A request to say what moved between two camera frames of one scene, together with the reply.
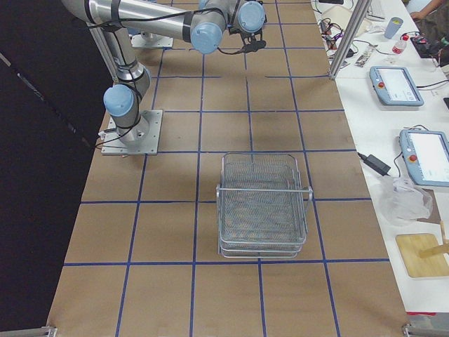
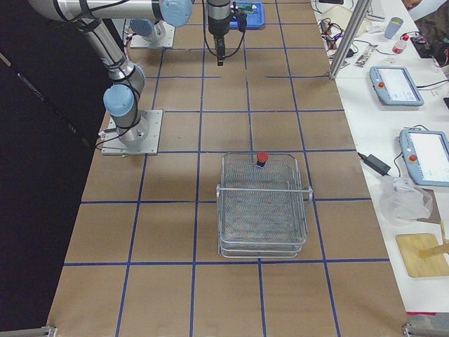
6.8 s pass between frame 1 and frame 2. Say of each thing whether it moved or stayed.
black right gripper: moved
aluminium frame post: stayed
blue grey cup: stayed
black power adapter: stayed
